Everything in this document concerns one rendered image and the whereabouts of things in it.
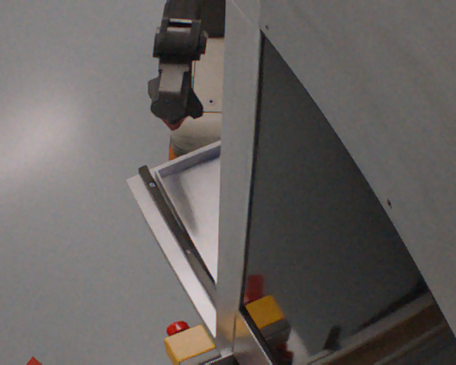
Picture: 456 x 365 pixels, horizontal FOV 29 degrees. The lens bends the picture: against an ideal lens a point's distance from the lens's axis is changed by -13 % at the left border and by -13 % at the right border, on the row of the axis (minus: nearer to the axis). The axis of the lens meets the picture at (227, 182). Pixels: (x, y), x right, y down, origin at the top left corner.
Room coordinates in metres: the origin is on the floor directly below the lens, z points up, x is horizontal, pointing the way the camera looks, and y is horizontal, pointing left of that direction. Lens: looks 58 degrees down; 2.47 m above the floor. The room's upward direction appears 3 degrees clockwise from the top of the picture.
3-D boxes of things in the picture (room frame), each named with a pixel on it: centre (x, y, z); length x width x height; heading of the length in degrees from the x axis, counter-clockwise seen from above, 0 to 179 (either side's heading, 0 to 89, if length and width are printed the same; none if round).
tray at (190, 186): (0.91, -0.06, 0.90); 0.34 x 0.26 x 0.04; 28
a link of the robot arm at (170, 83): (0.99, 0.09, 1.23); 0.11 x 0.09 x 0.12; 178
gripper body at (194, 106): (1.03, 0.10, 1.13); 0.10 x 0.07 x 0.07; 28
